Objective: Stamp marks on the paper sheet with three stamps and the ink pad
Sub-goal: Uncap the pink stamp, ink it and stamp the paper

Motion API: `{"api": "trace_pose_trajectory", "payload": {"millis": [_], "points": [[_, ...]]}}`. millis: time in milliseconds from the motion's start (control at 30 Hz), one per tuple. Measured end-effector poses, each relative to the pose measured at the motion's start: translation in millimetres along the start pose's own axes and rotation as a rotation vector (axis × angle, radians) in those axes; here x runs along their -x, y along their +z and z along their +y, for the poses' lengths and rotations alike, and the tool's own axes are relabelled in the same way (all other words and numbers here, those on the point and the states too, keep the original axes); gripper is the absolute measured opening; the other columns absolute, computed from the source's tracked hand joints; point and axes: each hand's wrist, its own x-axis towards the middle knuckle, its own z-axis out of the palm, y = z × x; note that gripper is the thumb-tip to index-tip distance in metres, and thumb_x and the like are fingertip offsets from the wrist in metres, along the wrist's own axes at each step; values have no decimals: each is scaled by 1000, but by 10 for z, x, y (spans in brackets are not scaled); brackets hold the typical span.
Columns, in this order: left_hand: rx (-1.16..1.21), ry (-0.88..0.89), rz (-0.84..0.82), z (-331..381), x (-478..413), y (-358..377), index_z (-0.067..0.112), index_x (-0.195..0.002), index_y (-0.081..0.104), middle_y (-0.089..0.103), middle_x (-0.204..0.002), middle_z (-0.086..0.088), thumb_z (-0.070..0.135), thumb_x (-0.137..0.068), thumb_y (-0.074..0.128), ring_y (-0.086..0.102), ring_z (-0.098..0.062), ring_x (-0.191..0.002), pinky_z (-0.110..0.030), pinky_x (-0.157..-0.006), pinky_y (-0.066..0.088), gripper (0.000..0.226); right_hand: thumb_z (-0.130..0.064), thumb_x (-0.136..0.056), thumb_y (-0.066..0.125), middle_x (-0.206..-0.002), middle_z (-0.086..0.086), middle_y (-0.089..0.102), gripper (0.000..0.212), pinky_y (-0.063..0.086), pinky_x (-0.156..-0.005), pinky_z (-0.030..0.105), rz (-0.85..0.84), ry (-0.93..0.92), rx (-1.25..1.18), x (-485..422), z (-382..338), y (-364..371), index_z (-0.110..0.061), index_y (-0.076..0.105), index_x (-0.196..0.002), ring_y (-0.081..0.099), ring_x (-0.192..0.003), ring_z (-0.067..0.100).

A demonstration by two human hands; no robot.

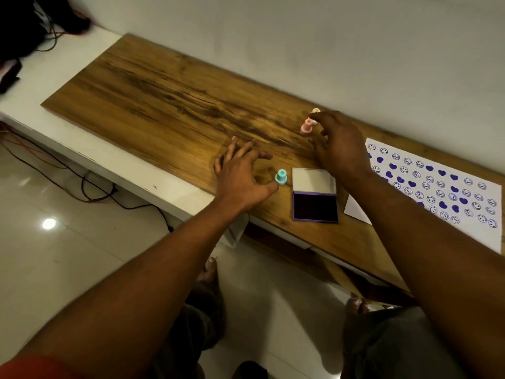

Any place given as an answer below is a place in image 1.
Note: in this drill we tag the red shirt sleeve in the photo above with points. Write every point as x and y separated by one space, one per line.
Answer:
35 369

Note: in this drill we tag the pink toy stamp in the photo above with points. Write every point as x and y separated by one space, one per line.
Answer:
306 127

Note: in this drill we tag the person's left hand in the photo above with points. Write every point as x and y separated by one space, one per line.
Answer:
236 181

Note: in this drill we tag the teal toy stamp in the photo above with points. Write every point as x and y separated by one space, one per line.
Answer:
281 177

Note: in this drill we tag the person's right leg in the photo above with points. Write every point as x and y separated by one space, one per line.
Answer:
394 347

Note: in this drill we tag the white low bench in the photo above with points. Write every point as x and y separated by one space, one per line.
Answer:
51 70

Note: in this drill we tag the person's foot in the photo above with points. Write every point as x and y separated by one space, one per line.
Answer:
208 270
356 305

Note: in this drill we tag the person's right foot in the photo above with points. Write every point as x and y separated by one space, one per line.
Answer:
356 305

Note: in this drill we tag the person's left foot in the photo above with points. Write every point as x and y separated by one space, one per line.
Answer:
208 270

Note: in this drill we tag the person's right thumb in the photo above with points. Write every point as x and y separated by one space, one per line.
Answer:
317 145

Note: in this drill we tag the person's leg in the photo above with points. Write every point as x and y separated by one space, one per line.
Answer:
394 347
197 323

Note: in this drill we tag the brown wooden board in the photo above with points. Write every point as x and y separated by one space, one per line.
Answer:
165 102

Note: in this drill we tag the white stamped paper sheet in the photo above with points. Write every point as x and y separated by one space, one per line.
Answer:
457 185

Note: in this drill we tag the purple ink pad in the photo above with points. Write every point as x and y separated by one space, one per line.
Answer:
315 201

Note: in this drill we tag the person's left little finger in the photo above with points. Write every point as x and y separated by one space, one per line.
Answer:
217 163

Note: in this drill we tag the person's right hand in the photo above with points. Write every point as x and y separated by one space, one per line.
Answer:
343 147

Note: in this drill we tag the person's left middle finger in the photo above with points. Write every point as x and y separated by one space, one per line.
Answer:
245 149

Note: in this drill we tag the person's left forearm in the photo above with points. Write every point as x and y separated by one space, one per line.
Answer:
150 284

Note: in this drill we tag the black bag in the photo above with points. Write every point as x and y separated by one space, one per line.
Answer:
23 19

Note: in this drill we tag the person's left leg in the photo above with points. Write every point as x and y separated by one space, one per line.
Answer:
197 323

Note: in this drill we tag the person's left thumb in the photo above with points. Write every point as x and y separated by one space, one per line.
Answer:
268 188

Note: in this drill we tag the person's right forearm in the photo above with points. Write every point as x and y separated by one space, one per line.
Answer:
430 252

